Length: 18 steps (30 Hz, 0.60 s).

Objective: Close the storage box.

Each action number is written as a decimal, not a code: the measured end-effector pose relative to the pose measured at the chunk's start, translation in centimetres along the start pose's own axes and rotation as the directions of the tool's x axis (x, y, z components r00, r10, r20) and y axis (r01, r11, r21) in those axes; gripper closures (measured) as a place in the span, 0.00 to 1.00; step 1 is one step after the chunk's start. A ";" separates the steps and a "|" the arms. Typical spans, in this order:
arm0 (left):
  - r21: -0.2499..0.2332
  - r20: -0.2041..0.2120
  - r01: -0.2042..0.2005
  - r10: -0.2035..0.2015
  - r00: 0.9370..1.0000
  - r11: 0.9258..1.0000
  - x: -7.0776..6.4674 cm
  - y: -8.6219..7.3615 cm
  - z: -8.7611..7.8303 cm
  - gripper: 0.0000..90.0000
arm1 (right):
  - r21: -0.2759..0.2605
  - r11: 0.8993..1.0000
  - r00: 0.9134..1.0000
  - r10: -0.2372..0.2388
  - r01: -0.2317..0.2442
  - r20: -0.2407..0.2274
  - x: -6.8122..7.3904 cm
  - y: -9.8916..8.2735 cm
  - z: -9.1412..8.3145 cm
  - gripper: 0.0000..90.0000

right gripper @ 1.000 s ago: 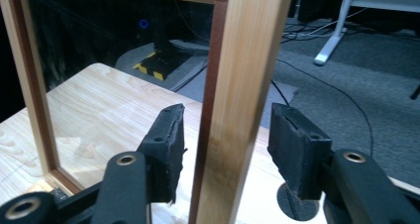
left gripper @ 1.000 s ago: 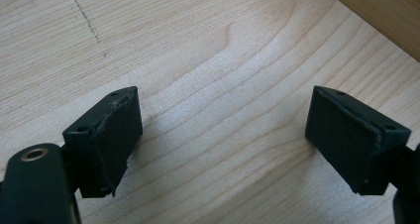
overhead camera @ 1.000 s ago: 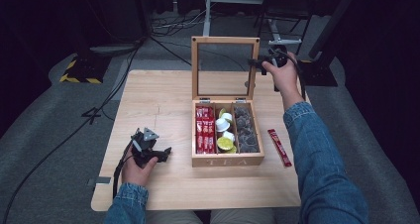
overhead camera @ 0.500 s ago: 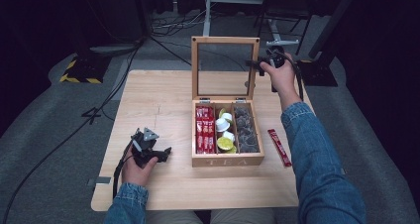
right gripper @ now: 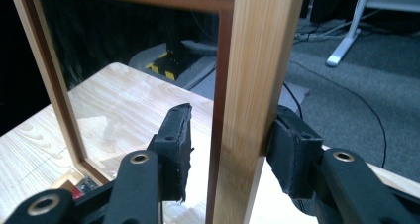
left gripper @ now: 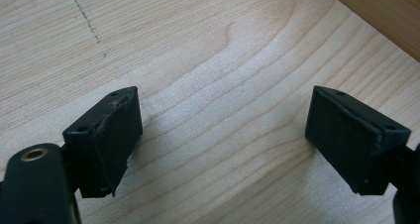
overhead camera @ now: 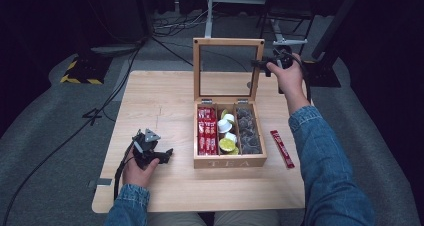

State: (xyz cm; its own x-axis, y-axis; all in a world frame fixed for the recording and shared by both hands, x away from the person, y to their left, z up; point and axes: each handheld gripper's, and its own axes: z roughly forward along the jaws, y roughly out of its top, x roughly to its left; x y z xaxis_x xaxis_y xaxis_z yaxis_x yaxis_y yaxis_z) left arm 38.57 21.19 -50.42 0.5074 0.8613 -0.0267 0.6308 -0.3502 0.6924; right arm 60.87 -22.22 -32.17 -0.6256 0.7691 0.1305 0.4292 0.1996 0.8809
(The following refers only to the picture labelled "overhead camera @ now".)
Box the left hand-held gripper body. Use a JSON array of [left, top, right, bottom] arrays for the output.
[[131, 128, 168, 169]]

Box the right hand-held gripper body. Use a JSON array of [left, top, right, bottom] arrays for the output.
[[270, 37, 309, 71]]

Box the wooden tea box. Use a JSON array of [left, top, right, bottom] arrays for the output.
[[192, 37, 269, 170]]

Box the single red drink packet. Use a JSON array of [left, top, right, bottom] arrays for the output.
[[269, 129, 296, 170]]

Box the person's right hand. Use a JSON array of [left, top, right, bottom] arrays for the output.
[[265, 53, 310, 106]]

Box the person's left hand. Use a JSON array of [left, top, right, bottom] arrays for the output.
[[121, 155, 161, 189]]

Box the yellow-black striped stand base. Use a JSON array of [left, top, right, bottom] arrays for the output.
[[301, 59, 342, 88], [59, 54, 113, 86]]

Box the black metal chair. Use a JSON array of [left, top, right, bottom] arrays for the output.
[[255, 0, 316, 57]]

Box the bundle of red packets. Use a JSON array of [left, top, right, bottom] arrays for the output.
[[197, 107, 219, 156]]

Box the grey tape strip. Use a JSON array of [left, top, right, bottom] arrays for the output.
[[87, 177, 113, 189]]

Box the pile of dark round pods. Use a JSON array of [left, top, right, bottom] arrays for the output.
[[235, 107, 263, 155]]

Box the black slanted stand pole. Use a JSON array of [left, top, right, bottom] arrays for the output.
[[311, 0, 365, 61]]

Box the right hand-held gripper cable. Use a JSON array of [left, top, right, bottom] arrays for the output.
[[290, 51, 313, 102]]

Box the hand-held gripper cable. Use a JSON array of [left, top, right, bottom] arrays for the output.
[[113, 141, 138, 201], [290, 51, 313, 102]]

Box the left hand-held gripper cable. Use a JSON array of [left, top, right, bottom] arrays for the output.
[[113, 141, 138, 201]]

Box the white desk frame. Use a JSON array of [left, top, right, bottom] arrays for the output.
[[203, 0, 285, 44]]

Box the long black floor cable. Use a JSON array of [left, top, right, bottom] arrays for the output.
[[1, 35, 149, 226]]

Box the bundle of floor cables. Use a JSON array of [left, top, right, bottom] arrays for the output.
[[151, 4, 218, 39]]

